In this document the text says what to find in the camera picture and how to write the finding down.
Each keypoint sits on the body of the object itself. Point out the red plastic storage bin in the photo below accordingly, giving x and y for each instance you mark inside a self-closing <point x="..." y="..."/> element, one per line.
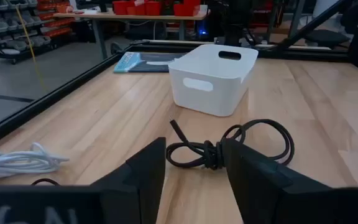
<point x="120" y="7"/>
<point x="153" y="8"/>
<point x="185" y="10"/>
<point x="140" y="10"/>

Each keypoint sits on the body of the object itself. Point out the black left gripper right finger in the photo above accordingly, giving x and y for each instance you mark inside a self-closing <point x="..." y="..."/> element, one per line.
<point x="253" y="186"/>

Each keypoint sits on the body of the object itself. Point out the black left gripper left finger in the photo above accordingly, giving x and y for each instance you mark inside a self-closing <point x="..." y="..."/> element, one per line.
<point x="141" y="186"/>

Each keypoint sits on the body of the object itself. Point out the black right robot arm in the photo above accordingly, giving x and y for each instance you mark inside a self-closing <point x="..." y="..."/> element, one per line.
<point x="236" y="21"/>

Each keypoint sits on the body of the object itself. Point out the wooden table with grey legs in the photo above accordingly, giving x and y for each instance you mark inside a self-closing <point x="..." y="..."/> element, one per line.
<point x="129" y="16"/>

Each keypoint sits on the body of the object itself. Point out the Yellowstone waterfall booklet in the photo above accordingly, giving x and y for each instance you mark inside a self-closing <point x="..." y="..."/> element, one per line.
<point x="129" y="60"/>

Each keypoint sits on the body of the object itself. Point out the black rack with parts bins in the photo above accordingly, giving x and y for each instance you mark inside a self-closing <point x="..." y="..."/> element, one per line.
<point x="14" y="28"/>

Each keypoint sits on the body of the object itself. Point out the black aluminium table frame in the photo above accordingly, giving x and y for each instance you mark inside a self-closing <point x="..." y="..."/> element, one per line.
<point x="42" y="104"/>

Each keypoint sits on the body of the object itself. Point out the black stool seat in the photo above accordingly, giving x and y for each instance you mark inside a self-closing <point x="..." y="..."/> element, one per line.
<point x="326" y="37"/>

